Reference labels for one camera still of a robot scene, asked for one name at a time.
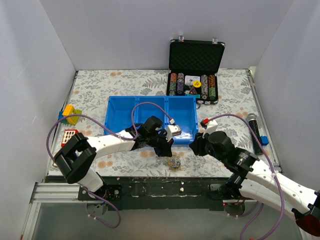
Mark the aluminium frame rail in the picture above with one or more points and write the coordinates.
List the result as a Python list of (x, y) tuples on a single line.
[(55, 193)]

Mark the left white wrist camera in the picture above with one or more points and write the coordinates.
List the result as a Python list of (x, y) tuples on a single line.
[(172, 130)]

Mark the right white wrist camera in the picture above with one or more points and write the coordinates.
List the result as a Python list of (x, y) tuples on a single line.
[(209, 126)]

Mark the red white toy block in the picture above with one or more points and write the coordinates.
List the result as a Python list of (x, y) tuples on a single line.
[(68, 133)]

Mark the black poker chip case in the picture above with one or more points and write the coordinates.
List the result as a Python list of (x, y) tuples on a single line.
[(193, 67)]

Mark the black handheld microphone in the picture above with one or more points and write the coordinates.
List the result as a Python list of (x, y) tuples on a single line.
[(256, 138)]

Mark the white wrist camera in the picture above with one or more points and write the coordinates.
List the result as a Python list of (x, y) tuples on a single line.
[(209, 126), (172, 130)]

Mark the colourful toy brick stack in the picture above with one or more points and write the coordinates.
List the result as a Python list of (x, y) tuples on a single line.
[(68, 111)]

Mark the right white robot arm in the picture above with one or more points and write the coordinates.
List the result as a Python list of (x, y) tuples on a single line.
[(256, 178)]

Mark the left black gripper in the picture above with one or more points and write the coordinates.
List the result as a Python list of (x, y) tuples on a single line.
[(163, 141)]

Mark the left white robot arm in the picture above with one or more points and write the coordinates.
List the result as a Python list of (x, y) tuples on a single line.
[(75, 158)]

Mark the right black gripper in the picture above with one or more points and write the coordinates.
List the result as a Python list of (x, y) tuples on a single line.
[(200, 144)]

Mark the small blue toy brick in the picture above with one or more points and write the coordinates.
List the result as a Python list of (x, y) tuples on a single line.
[(264, 140)]

